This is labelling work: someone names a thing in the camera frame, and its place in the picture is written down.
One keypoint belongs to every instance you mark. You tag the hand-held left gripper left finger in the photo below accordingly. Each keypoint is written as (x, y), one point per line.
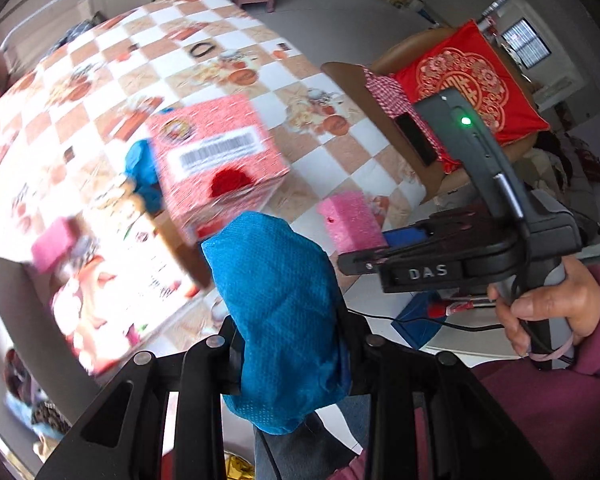
(195, 375)

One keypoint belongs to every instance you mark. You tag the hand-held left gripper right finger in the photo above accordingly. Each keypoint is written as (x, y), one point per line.
(405, 385)

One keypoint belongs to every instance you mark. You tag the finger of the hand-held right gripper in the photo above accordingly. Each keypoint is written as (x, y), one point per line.
(362, 262)
(405, 237)

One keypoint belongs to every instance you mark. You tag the pink sponge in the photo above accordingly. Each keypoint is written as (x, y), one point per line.
(55, 242)
(352, 225)

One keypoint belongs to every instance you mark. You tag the teal blue cloth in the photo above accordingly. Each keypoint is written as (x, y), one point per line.
(280, 320)
(142, 170)

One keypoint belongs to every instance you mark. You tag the person's right forearm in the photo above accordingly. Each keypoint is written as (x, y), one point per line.
(555, 410)

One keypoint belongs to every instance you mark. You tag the person's right hand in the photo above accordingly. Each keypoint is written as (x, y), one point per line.
(575, 305)

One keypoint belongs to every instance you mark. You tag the blue bag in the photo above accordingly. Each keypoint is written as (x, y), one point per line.
(420, 325)

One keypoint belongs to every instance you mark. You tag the wooden chair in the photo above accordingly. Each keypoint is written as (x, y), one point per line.
(430, 175)

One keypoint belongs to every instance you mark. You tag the person's magenta sweater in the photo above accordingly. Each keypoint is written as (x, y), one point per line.
(350, 467)

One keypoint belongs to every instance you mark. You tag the black phone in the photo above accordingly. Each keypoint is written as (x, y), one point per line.
(417, 137)

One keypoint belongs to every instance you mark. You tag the person's jeans leg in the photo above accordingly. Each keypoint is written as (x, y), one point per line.
(320, 440)

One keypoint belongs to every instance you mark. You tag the yellow foil bag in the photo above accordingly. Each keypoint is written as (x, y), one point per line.
(240, 466)

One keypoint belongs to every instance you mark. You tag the floral tissue pack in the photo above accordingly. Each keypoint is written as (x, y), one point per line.
(115, 300)

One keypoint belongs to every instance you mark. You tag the red embroidered cushion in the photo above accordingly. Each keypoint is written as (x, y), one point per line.
(475, 90)

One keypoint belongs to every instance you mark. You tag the red checked cloth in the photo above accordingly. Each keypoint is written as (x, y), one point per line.
(395, 95)

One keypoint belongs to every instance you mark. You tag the pink patterned carton box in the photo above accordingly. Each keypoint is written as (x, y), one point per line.
(220, 160)

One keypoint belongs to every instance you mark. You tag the barred window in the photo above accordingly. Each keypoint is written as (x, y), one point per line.
(525, 42)

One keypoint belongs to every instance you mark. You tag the checkered printed tablecloth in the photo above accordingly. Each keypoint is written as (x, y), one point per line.
(300, 85)

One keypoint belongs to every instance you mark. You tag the dark clothes pile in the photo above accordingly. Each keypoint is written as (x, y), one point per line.
(75, 32)

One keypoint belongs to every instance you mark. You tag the beige folding chair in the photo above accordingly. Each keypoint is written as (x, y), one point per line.
(40, 22)

